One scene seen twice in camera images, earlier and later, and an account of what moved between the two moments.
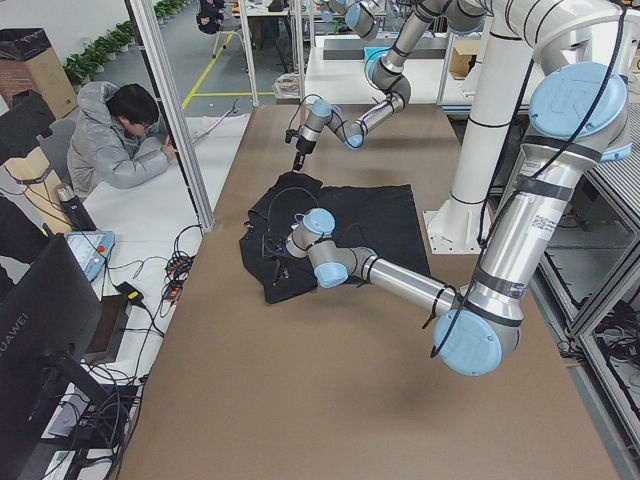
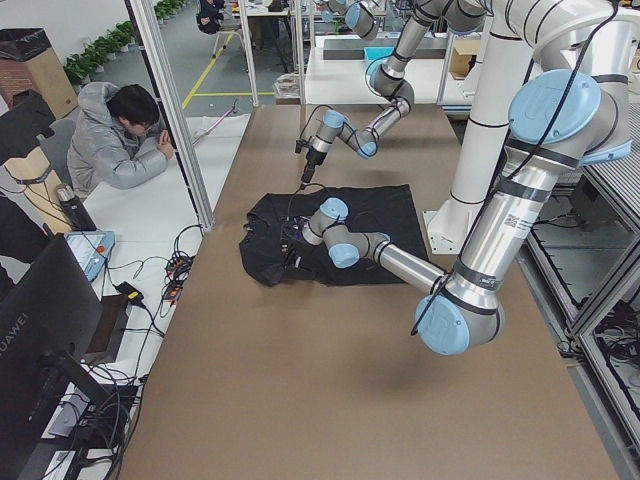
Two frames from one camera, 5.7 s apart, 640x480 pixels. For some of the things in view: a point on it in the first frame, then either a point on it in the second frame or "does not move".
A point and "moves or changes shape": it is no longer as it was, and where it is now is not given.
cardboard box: [29, 62] does not move
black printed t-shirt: [383, 219] moves or changes shape
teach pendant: [91, 249] does not move
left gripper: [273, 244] to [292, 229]
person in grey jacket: [119, 138] does not move
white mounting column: [457, 226] does not move
